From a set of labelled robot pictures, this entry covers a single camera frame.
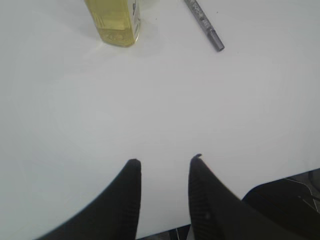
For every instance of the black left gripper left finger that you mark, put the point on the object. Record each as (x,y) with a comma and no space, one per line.
(113,215)

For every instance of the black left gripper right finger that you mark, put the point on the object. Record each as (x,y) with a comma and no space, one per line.
(217,214)

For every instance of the grey marker pen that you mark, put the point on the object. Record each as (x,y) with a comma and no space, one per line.
(205,24)

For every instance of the yellow tea bottle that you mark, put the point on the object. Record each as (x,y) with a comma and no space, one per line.
(117,21)

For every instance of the black chair under table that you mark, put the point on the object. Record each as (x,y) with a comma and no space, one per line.
(289,204)

